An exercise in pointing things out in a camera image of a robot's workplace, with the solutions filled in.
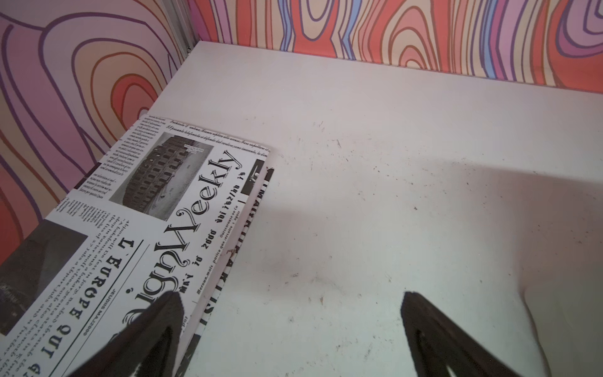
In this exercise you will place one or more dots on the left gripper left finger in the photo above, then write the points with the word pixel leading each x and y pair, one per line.
pixel 146 347

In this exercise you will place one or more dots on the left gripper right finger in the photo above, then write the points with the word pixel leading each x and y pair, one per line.
pixel 439 347

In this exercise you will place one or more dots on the cream plastic storage box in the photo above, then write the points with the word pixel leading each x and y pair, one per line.
pixel 567 314

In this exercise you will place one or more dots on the newspaper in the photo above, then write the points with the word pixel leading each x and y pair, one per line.
pixel 161 213

